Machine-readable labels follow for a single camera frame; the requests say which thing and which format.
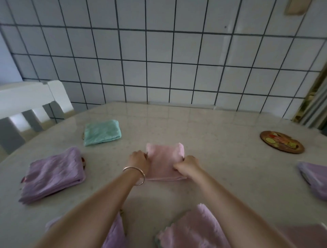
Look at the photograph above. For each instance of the white leaning boards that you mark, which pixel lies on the white leaning boards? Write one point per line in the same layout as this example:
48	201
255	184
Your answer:
316	109

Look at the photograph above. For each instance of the green cloth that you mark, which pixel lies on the green cloth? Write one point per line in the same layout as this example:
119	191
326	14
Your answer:
102	132

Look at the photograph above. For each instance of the pink and green towel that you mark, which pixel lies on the pink and green towel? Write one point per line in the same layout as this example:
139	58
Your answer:
163	158

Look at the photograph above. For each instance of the white wooden chair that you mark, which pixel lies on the white wooden chair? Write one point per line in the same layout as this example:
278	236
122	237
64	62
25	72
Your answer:
23	98

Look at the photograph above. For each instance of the gold metal door frame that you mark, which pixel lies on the gold metal door frame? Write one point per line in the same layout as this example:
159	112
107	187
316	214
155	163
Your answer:
306	102

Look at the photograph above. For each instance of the person's left hand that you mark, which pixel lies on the person's left hand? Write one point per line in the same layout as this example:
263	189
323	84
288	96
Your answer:
139	161

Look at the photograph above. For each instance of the person's left forearm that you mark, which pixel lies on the person's left forearm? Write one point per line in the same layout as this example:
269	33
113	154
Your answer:
89	214

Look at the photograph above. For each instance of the person's right forearm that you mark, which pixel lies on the person's right forearm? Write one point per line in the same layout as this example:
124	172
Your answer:
242	212

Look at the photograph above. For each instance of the tan wall plate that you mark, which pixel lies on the tan wall plate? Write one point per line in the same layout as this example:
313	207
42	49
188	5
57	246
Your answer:
297	6

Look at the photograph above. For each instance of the brown round placemat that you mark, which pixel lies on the brown round placemat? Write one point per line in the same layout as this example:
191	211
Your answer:
281	142

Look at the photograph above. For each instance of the person's right hand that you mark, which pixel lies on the person's right hand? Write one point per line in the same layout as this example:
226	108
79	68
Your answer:
190	167

